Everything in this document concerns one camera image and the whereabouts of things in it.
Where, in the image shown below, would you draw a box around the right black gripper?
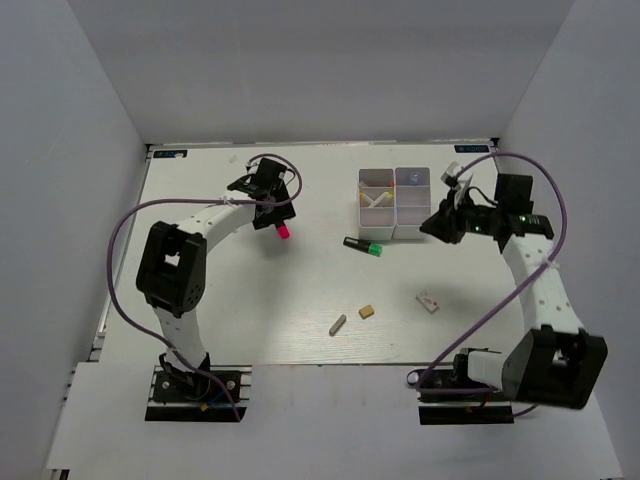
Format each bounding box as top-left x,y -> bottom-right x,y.
420,188 -> 503,244

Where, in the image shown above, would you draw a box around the pink black highlighter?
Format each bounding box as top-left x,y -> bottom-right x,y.
276,222 -> 290,240

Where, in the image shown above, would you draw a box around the clear blue glue bottle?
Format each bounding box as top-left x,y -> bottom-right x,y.
408,171 -> 421,186

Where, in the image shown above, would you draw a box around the pale yellow white marker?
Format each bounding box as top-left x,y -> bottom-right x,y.
375,192 -> 394,208

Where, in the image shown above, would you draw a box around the yellow capped white marker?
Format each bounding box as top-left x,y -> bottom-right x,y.
359,191 -> 385,208

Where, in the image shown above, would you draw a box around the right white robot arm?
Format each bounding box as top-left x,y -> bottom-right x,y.
414,174 -> 608,410

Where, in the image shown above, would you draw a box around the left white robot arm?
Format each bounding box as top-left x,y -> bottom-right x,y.
136,154 -> 301,399

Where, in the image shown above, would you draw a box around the right white compartment container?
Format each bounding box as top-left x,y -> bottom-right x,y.
392,167 -> 431,241

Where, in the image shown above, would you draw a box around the white compartment container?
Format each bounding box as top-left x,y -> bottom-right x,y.
392,167 -> 431,241
357,168 -> 396,242

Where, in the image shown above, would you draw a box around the green black highlighter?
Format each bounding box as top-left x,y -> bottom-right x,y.
343,237 -> 382,257

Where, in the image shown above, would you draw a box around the white boxed eraser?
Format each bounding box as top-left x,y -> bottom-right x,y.
415,291 -> 440,314

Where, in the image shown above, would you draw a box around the left white compartment container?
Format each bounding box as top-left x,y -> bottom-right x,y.
357,168 -> 396,242

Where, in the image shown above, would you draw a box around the right blue table label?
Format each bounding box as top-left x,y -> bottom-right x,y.
454,144 -> 490,154

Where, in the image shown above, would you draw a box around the blue table label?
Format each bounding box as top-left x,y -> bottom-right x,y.
454,144 -> 490,154
153,149 -> 188,159

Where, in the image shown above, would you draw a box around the left blue table label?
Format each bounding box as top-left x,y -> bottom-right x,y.
153,149 -> 188,159

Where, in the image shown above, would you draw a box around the tan eraser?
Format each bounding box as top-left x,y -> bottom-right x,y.
358,305 -> 375,319

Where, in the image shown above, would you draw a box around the grey eraser stick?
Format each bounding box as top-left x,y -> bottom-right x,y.
329,314 -> 347,337

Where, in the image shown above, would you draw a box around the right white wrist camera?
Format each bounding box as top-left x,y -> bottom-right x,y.
440,162 -> 473,205

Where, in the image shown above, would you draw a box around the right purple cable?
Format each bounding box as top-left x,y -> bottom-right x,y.
414,152 -> 569,419

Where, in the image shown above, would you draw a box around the purple cable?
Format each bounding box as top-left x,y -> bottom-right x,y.
109,152 -> 304,421
414,152 -> 569,419

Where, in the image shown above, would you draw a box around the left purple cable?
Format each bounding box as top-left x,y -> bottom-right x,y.
109,152 -> 304,421

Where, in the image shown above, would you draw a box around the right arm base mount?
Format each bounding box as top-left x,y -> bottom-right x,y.
406,348 -> 514,426

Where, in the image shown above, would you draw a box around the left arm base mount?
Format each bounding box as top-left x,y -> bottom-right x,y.
145,354 -> 252,423

